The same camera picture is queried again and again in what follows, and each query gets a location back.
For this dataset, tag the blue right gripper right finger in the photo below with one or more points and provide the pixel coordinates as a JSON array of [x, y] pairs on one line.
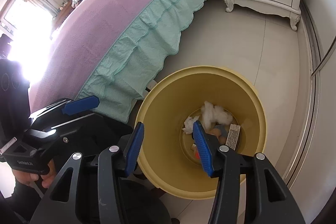
[[206, 145]]

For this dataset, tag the white crumpled tissue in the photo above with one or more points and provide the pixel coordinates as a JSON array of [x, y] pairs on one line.
[[210, 116]]

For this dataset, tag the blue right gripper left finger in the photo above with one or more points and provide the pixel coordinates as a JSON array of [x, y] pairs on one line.
[[132, 149]]

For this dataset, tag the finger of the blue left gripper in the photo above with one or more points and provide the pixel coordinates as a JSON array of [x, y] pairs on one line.
[[79, 106]]

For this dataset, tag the person's left hand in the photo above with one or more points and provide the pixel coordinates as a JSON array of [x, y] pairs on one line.
[[28, 178]]

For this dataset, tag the bed with purple cover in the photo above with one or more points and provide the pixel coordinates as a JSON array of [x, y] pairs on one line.
[[112, 49]]

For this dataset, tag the yellow plastic trash bin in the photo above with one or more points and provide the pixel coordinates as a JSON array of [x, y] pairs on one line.
[[166, 157]]

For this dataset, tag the small printed paper box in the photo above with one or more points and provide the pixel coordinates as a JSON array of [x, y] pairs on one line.
[[233, 136]]

